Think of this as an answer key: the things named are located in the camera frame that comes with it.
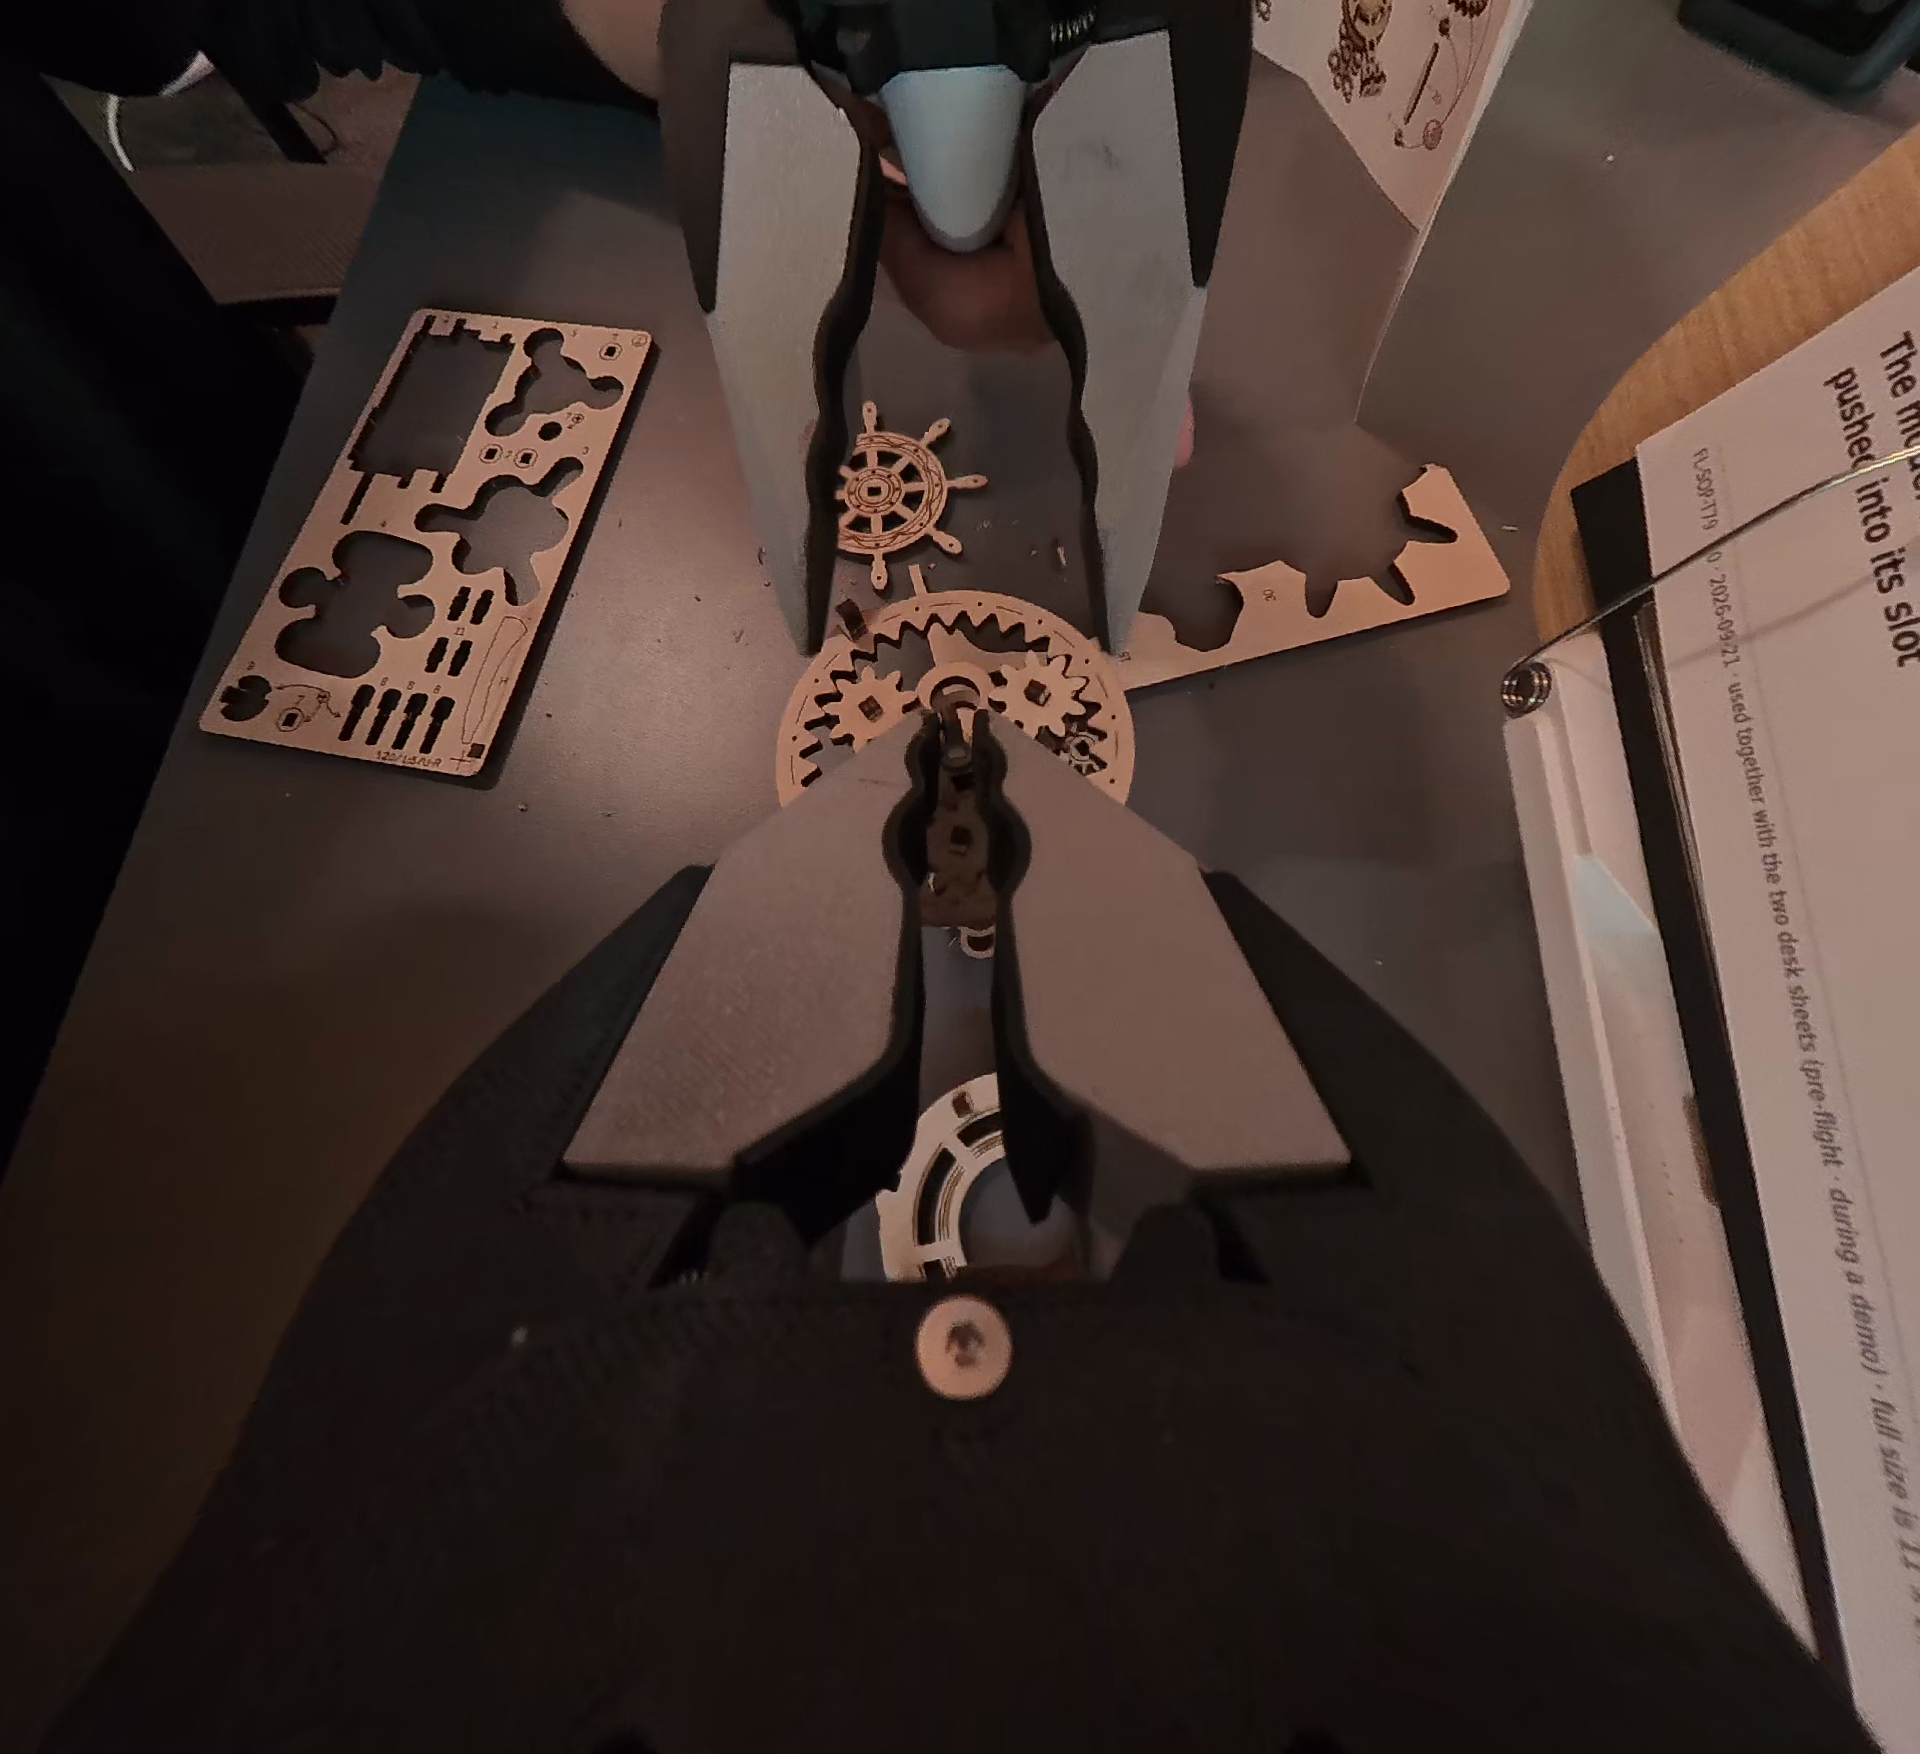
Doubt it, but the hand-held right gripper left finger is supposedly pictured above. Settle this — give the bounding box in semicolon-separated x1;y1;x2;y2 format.
556;716;950;1222

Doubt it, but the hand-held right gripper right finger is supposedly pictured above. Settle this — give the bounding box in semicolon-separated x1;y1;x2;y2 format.
956;716;1356;1228

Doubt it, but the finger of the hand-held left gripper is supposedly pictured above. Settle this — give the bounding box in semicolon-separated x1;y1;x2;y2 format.
706;60;891;657
1023;34;1207;657

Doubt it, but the round wooden frame part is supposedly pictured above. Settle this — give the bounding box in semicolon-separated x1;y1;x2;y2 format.
872;1072;1086;1290

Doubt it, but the wooden gear model assembly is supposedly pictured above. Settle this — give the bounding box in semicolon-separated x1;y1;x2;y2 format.
774;564;1136;963

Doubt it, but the paper instruction leaflet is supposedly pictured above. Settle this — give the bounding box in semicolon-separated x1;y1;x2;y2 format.
1212;0;1601;240

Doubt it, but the person's left hand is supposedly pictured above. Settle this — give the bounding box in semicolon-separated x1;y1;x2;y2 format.
882;195;1059;351

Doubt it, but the wooden ship wheel part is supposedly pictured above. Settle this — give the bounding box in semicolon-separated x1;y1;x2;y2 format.
818;399;996;597

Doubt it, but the punched-out wooden part sheet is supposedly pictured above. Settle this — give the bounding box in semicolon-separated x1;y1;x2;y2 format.
201;308;657;781

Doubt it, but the jagged wooden sheet strip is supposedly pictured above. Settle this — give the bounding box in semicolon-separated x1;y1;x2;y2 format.
1122;466;1512;693

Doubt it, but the wooden document stand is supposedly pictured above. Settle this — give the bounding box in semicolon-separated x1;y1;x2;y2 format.
1498;127;1920;1660

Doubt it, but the metal wire page holder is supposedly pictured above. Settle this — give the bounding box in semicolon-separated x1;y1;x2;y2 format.
1498;457;1920;725

